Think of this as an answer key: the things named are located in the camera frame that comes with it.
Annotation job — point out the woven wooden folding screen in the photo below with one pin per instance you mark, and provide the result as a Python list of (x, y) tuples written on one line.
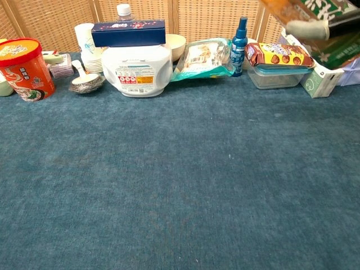
[(208, 17)]

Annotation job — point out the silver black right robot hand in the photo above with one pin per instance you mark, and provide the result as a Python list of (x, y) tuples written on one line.
[(306, 29)]

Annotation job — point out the red snack canister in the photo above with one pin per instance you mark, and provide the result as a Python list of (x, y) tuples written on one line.
[(26, 70)]

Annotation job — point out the white blue tissue pack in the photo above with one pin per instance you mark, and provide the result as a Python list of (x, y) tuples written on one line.
[(351, 74)]

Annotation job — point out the stack of white paper cups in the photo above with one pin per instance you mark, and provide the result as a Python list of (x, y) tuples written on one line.
[(85, 45)]

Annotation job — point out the green tea bottle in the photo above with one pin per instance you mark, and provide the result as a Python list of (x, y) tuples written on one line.
[(337, 50)]

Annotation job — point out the white detergent tub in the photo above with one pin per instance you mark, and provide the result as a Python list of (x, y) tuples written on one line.
[(135, 67)]

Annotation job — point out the blue spray bottle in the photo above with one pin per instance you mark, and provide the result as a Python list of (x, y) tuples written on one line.
[(239, 50)]

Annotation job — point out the brown cookie pack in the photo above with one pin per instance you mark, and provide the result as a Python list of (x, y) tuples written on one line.
[(278, 56)]

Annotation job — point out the teal clear snack bag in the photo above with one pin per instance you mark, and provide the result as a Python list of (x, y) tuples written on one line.
[(202, 60)]

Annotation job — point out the small clear plastic box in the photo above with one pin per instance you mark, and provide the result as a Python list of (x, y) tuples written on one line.
[(63, 67)]

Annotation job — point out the blue table cloth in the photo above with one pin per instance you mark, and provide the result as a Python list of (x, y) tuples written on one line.
[(168, 174)]

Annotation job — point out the clear water bottle white cap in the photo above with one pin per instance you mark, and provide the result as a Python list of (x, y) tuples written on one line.
[(124, 12)]

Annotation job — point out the pale green tissue box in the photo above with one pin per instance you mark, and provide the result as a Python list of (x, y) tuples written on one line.
[(320, 83)]

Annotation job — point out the light green white roll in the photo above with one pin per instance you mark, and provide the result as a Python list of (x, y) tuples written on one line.
[(5, 87)]

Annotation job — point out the navy blue long box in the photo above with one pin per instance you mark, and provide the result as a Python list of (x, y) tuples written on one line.
[(128, 33)]

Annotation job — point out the beige bowl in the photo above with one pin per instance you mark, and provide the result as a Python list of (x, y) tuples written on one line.
[(177, 47)]

